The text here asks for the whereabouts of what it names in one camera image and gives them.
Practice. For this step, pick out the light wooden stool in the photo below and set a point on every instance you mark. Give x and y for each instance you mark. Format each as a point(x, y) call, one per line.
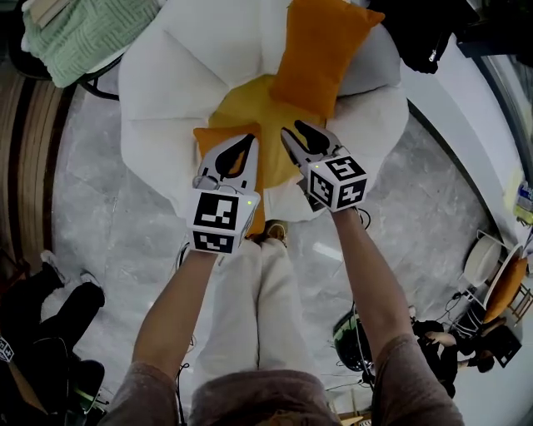
point(522, 301)

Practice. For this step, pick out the dark wicker chair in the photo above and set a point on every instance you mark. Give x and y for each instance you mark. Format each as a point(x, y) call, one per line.
point(25, 68)

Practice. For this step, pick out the wooden plank platform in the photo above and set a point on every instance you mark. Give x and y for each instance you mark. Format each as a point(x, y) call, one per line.
point(29, 166)

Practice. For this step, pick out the person's tan shoe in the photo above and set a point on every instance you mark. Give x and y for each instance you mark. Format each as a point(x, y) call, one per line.
point(277, 231)

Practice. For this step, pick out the small orange pillow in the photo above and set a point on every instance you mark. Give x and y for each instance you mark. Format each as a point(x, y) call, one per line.
point(208, 139)

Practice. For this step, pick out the black bag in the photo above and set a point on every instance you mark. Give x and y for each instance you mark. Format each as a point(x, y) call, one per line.
point(416, 37)

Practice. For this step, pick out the yellow-green bottle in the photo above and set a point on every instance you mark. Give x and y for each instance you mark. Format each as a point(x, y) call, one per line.
point(524, 212)

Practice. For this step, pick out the black glossy round object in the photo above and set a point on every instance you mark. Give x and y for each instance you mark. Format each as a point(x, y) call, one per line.
point(350, 353)

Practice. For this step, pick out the white round chair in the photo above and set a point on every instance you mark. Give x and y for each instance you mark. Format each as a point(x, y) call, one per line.
point(481, 258)

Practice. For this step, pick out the black window frame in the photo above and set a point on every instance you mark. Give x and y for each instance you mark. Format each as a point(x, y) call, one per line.
point(499, 46)

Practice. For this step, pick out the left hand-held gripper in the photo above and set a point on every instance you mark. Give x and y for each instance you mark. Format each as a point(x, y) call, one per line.
point(216, 214)

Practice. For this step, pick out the green knitted blanket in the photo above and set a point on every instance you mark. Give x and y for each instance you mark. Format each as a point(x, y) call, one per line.
point(83, 41)

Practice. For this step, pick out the orange chair cushion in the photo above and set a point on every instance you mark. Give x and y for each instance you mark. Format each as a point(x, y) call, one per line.
point(506, 291)

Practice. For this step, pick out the clear blue-capped bottle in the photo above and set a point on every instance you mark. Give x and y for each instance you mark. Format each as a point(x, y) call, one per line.
point(525, 194)

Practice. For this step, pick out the yellow round seat cushion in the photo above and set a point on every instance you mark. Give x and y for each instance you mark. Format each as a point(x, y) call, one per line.
point(250, 108)

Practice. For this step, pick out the person's left forearm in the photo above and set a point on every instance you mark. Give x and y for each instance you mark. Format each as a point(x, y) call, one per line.
point(175, 312)

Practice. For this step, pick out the pale yellow paper sheet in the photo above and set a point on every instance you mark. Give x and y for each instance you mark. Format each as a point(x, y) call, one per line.
point(513, 189)

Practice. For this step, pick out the beige book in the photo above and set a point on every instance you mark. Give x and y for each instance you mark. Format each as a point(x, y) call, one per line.
point(48, 10)

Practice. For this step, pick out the white flower-shaped chair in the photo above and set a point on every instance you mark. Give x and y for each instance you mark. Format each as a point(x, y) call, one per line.
point(179, 75)

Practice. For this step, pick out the person's right forearm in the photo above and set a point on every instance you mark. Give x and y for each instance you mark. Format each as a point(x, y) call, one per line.
point(370, 283)

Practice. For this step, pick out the person's brown printed shirt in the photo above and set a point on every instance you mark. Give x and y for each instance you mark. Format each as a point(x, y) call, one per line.
point(258, 395)

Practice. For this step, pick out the large orange pillow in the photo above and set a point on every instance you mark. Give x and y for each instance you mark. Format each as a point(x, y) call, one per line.
point(320, 54)

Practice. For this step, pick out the person's cream trousers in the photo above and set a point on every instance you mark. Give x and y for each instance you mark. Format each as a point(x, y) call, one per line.
point(279, 299)

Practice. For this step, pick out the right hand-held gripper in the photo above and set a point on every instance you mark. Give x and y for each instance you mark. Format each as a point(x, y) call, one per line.
point(337, 183)

